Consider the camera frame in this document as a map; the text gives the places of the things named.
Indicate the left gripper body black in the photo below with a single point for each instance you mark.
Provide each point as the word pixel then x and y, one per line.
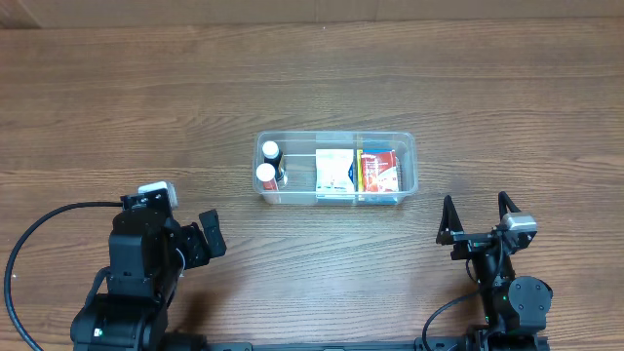
pixel 196 241

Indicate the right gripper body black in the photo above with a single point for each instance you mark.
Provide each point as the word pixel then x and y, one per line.
pixel 478 244

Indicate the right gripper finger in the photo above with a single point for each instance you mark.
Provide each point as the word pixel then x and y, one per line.
pixel 450 225
pixel 506 205

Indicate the orange bottle white cap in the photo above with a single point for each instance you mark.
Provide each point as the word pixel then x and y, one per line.
pixel 266 174

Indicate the red medicine box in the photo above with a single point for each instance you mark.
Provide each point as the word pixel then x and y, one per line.
pixel 378 170

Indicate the black bottle white cap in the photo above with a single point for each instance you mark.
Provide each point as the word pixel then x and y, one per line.
pixel 273 155

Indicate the blue yellow VapoDrops box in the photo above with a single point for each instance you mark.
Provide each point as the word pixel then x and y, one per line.
pixel 378 198

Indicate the clear plastic container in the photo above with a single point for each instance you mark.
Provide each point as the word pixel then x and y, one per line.
pixel 299 149

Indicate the white blue medicine box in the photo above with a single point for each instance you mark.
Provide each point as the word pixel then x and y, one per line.
pixel 335 171

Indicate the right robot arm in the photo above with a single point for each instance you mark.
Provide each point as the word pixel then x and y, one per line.
pixel 515 307

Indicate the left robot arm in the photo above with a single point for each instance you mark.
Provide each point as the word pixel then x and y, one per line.
pixel 127 306

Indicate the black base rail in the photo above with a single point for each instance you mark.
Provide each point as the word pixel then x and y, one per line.
pixel 443 343

